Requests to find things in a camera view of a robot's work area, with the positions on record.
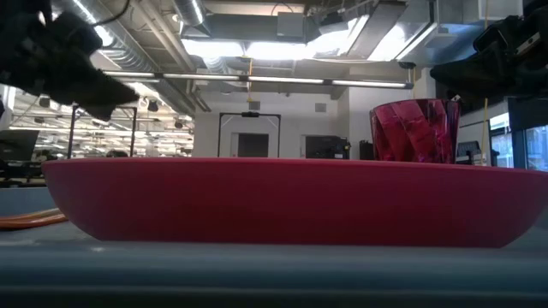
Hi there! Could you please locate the dark computer monitor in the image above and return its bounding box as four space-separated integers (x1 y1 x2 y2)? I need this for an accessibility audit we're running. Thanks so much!
0 129 40 163

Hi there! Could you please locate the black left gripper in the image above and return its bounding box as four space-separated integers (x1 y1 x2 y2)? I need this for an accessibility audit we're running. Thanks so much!
0 0 140 121

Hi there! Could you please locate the red round plate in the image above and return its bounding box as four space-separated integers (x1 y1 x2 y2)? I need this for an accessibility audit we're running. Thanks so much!
41 156 548 249

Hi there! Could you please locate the small black box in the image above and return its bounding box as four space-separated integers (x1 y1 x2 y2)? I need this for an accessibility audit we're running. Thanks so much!
359 139 375 161

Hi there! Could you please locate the red translucent cup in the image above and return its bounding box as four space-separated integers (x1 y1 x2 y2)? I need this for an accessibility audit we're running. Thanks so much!
369 98 462 164

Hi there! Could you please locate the black pole stand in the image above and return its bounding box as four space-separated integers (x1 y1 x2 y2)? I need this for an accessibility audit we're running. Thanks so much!
67 104 139 160

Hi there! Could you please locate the glass window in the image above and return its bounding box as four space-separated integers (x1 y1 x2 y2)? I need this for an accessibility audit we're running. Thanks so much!
490 111 548 172

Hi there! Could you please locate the grey rectangular air duct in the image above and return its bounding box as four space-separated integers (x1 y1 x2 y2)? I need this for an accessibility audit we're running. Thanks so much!
204 11 310 44

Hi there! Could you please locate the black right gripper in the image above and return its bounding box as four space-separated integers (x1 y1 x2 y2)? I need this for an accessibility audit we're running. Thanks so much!
429 3 548 96

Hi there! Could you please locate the silver round air duct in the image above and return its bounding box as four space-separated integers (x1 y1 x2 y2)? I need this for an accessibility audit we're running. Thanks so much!
55 0 200 116

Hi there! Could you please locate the black cable loop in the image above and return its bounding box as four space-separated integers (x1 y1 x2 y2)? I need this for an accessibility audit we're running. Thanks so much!
92 0 132 27

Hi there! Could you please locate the yellow hanging cable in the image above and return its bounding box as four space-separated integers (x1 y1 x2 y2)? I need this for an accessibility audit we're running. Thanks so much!
481 97 490 166

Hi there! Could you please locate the black equipment cabinet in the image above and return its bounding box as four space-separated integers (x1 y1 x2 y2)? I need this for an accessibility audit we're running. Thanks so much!
304 135 352 160

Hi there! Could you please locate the black portal frame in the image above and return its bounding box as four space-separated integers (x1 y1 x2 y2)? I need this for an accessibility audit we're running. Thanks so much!
217 111 283 158

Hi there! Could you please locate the long ceiling light bar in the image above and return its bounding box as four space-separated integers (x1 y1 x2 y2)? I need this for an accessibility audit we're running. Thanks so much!
102 69 415 90

